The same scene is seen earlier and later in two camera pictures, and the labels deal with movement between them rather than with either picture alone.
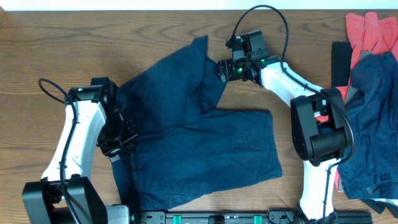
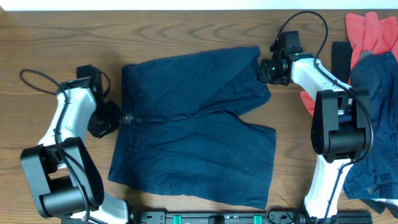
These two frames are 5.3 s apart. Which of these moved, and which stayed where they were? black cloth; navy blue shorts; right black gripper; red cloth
Moved: navy blue shorts; right black gripper
Stayed: red cloth; black cloth
